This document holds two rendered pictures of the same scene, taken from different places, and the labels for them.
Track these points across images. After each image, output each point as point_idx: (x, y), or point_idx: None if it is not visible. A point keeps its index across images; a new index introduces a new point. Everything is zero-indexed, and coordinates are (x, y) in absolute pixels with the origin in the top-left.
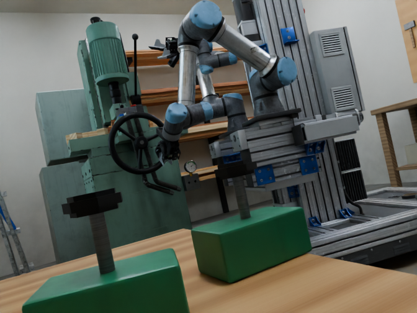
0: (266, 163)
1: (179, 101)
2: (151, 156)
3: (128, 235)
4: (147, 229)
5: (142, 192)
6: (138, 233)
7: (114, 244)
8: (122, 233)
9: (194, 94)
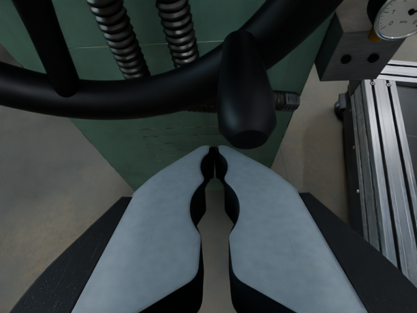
0: None
1: None
2: None
3: (130, 127)
4: (177, 125)
5: (162, 49)
6: (152, 129)
7: (100, 135)
8: (114, 123)
9: None
